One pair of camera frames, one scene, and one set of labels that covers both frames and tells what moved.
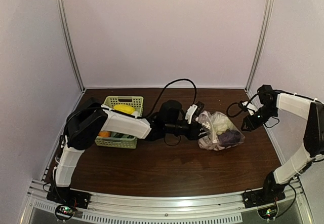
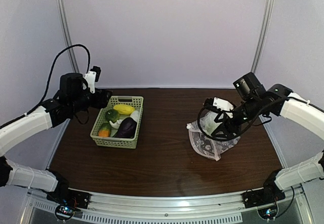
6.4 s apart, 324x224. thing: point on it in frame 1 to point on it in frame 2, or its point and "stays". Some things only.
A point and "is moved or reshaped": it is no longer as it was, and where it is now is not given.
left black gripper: x=195 y=128 to x=102 y=98
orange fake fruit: x=104 y=134 stays
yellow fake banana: x=125 y=108 stays
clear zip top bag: x=223 y=134 is moved or reshaped
